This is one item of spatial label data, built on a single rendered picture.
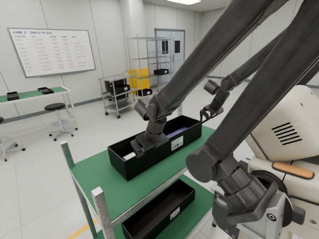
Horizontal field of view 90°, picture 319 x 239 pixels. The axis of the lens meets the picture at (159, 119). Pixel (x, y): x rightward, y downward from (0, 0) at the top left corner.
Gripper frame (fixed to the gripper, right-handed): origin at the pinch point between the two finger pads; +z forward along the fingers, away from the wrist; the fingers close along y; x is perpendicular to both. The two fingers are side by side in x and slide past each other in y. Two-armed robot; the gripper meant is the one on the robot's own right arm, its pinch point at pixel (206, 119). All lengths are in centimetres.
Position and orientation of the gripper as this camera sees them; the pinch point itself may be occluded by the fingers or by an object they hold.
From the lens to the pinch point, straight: 95.3
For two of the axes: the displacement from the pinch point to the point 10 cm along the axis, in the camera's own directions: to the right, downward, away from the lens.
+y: -7.5, 3.0, -5.9
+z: -2.5, 7.0, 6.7
